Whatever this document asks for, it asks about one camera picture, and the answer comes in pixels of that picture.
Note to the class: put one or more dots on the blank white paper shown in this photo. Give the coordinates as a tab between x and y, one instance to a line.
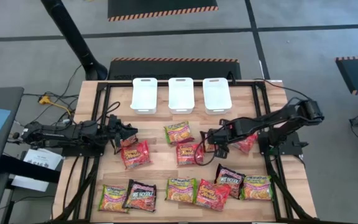
30	183

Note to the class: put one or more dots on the yellow power plug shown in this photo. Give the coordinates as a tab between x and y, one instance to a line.
45	99

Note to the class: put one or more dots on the printed white paper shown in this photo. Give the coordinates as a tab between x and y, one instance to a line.
42	158

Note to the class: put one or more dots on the white plastic bin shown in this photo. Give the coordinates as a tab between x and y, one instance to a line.
217	96
144	96
181	96

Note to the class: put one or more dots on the black desk beam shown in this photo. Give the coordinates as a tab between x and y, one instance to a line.
26	169

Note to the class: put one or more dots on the red Saucy Noodles packet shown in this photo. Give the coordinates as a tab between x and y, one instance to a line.
135	154
245	143
189	154
211	194

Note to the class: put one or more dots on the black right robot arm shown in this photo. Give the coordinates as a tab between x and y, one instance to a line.
291	116

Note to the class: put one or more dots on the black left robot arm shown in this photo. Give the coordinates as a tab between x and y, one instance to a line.
61	133

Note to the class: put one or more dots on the green Maruchan ramen packet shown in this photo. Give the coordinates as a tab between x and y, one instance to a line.
181	189
113	198
256	187
179	133

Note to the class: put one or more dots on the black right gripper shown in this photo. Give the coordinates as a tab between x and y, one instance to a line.
222	133

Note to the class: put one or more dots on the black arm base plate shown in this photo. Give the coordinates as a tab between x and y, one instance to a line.
291	146
82	152

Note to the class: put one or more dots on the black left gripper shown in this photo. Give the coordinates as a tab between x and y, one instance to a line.
115	127

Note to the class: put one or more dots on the black hazard-striped floor mat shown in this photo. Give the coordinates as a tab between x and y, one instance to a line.
172	70
357	74
163	9

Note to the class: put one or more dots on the black camera stand pole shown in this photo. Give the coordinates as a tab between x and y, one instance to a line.
73	37

